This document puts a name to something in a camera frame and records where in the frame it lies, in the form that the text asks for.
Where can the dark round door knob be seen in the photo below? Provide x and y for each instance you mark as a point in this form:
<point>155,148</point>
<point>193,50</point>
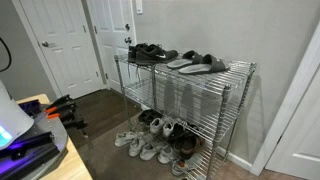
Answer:
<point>127,40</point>

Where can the black sneaker white swoosh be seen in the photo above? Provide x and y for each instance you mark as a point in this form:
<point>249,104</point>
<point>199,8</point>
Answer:
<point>153,56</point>

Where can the black sandal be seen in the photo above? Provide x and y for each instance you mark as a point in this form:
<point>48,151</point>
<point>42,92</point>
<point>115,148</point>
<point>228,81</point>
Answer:
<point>144,116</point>
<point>156,117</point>

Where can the dark blue bracket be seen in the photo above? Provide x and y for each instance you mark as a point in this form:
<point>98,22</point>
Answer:
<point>29,107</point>

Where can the grey slide slipper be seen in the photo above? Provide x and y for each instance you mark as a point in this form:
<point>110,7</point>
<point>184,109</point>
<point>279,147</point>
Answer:
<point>203,67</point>
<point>185,60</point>

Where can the plain black sneaker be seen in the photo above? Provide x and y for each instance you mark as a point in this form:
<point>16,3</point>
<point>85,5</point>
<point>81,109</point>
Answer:
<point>131,53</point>

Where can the grey sneaker orange accent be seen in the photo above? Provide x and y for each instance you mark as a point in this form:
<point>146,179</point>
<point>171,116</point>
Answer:
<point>186,165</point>

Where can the silver round door knob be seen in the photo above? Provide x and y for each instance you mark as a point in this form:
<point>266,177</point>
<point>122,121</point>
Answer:
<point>45,44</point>

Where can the dark brown shoe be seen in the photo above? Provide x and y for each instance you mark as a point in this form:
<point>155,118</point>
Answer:
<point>195,133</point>
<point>186,146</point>

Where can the dark door deadbolt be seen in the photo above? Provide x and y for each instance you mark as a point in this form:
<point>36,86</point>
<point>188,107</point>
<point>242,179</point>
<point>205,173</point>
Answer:
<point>127,26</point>

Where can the grey robot mounting plate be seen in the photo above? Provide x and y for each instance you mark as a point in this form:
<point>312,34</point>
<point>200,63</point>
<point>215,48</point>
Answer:
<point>57,133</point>

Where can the white light switch plate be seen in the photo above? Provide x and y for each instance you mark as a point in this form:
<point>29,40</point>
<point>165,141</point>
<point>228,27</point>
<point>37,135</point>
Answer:
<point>139,6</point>

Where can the black aluminium rail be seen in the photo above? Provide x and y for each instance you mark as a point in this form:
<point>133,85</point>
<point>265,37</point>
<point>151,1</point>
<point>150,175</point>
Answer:
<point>33,163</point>
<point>30,140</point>

